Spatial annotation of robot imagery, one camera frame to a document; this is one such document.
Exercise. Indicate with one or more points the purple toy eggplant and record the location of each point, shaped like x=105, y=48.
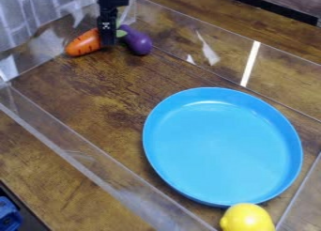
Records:
x=137, y=40

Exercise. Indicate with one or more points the orange toy carrot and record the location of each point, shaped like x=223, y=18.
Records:
x=85, y=44

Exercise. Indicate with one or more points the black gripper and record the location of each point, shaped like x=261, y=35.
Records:
x=106, y=21

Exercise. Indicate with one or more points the yellow toy lemon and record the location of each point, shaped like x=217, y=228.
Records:
x=247, y=217

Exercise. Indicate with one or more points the blue object at corner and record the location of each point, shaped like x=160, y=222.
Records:
x=10, y=215

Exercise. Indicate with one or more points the clear acrylic enclosure wall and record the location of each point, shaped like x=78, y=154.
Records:
x=73, y=113

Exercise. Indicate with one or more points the blue round tray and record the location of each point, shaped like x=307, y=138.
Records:
x=223, y=146

